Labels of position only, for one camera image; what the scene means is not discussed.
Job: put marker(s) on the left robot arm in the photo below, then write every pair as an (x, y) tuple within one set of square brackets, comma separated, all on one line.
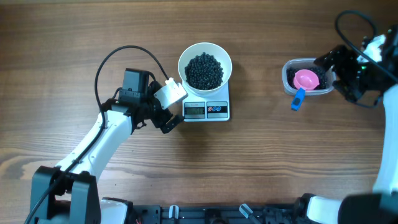
[(68, 193)]

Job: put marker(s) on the clear plastic bean container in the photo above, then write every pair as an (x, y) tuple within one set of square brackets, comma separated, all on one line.
[(302, 63)]

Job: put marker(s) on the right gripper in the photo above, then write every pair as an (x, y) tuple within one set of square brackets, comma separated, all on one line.
[(349, 56)]

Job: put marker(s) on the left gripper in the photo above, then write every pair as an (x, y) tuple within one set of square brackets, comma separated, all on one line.
[(165, 116)]

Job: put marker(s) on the white digital kitchen scale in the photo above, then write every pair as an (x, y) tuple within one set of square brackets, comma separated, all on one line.
[(210, 107)]

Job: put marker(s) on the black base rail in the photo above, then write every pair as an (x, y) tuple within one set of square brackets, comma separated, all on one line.
[(142, 214)]

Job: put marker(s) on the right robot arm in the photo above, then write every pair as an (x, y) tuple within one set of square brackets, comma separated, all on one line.
[(373, 67)]

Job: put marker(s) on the white bowl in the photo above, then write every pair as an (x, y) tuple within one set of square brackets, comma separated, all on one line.
[(212, 49)]

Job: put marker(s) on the black beans in bowl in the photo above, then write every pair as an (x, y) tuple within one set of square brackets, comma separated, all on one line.
[(204, 72)]

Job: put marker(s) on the black beans in container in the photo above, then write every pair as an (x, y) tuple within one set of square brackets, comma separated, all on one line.
[(321, 74)]

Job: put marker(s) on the pink scoop blue handle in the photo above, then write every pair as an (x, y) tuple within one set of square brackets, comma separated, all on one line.
[(303, 80)]

